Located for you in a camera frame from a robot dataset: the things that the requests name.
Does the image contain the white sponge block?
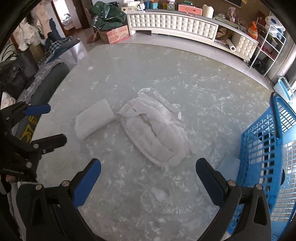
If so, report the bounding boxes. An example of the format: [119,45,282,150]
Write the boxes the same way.
[75,99,115,140]

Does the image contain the blue plastic basket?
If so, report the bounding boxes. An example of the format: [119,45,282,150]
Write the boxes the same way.
[236,92,295,240]

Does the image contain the white quilted cloth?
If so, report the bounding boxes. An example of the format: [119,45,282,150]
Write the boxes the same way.
[118,88,196,169]

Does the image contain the dark chair with yellow print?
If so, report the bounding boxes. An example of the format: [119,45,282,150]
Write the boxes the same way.
[13,59,70,143]

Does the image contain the silver gift bag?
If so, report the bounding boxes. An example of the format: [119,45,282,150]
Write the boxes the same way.
[59,42,87,70]

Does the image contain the pink cardboard box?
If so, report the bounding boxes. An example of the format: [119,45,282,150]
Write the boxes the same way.
[98,25,130,44]

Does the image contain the blue white storage bin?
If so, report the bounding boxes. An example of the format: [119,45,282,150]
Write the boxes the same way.
[273,76,295,103]

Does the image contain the green plastic bag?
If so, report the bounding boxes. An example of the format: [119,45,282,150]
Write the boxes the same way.
[90,1,127,31]

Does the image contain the paper roll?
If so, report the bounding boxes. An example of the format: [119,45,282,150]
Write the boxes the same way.
[226,39,236,52]

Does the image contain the tall white air conditioner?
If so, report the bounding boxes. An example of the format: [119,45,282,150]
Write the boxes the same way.
[267,43,295,84]

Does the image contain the white tufted TV cabinet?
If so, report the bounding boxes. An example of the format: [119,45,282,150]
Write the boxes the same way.
[126,10,258,62]

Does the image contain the white metal shelf rack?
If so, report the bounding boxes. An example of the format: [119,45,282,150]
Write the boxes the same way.
[249,23,287,77]

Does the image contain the orange bag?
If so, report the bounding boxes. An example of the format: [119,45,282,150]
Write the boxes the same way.
[247,21,258,40]

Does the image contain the white plastic bags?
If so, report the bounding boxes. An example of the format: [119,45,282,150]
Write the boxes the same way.
[265,16,285,37]

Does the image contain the white jug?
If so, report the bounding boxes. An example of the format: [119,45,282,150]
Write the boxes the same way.
[202,4,214,18]

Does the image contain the pink box on cabinet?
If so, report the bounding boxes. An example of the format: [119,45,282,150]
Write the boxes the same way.
[178,4,203,16]

